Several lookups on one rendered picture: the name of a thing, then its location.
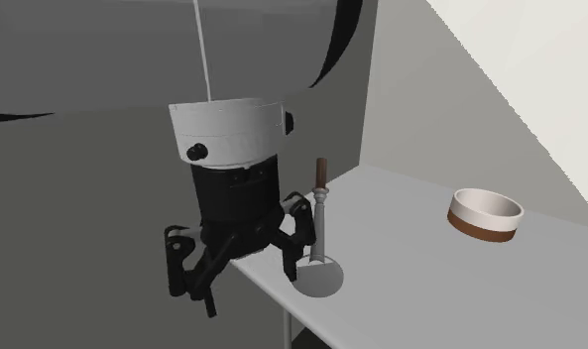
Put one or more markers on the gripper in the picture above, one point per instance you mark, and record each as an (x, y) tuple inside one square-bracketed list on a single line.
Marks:
[(235, 198)]

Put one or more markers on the white bowl with brown base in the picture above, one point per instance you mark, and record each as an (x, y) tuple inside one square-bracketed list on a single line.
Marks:
[(482, 220)]

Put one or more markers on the white table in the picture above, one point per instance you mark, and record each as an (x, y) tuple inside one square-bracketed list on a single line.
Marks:
[(419, 290)]

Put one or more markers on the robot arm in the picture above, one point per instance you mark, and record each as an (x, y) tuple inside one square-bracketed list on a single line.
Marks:
[(226, 130)]

